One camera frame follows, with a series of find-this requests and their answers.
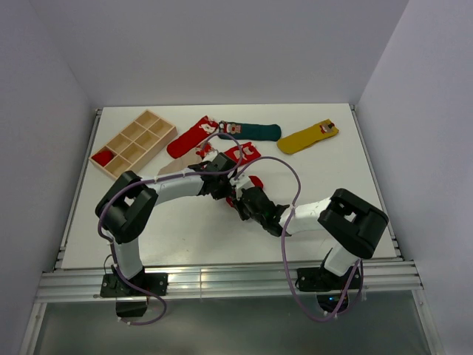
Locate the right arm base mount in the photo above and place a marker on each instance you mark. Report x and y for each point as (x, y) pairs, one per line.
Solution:
(329, 287)

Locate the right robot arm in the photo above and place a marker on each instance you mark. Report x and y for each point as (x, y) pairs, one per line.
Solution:
(356, 225)

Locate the dark green sock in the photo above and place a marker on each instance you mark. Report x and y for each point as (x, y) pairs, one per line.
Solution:
(252, 132)

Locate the beige sock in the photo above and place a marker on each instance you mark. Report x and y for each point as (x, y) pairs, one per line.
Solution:
(192, 157)

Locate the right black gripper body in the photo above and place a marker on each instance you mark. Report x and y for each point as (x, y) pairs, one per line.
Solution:
(256, 217)

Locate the red sock upper left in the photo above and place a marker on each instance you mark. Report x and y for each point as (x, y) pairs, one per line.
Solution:
(192, 138)

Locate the aluminium front rail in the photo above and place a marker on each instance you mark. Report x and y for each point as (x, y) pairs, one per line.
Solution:
(263, 280)

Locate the yellow sock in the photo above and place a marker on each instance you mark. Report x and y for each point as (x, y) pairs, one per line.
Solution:
(306, 138)

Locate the red sock with santa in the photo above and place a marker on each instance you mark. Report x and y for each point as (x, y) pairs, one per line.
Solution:
(102, 158)

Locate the red sock centre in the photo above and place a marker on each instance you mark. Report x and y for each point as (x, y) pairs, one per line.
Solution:
(245, 154)

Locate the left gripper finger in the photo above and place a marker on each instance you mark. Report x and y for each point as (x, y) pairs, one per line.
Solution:
(199, 166)
(222, 191)

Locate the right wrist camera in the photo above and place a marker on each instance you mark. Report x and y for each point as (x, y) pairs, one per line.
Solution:
(241, 182)

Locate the wooden compartment tray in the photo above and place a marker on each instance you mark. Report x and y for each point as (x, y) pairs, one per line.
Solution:
(137, 144)

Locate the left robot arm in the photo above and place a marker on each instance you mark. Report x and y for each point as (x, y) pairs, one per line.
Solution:
(126, 208)

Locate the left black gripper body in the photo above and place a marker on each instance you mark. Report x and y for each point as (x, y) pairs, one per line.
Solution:
(223, 179)

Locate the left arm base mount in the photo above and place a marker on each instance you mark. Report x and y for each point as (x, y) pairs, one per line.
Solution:
(132, 296)

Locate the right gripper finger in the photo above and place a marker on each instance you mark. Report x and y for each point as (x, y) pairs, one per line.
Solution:
(256, 195)
(243, 210)

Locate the red white striped sock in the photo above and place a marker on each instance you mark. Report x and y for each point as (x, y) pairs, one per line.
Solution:
(255, 181)

